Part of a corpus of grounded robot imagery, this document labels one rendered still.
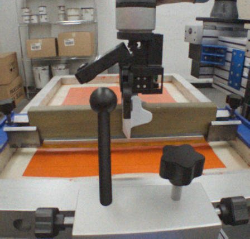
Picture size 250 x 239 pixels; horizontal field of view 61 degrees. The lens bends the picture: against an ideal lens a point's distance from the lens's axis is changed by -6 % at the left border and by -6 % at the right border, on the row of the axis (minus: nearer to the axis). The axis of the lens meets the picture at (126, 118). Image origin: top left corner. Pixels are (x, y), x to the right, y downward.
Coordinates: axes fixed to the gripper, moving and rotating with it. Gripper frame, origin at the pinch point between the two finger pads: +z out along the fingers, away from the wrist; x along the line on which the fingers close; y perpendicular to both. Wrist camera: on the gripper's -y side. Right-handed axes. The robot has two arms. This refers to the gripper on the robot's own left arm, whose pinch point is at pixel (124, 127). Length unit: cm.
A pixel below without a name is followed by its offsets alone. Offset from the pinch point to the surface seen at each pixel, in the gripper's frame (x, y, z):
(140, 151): -1.5, 3.6, 5.3
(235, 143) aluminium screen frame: -3.0, 25.5, 3.6
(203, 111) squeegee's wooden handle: -1.5, 17.0, -3.9
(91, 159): -4.4, -7.2, 5.3
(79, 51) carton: 319, -51, 23
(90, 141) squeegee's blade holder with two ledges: -2.8, -7.3, 1.7
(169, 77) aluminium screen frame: 56, 24, 3
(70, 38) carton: 320, -64, 3
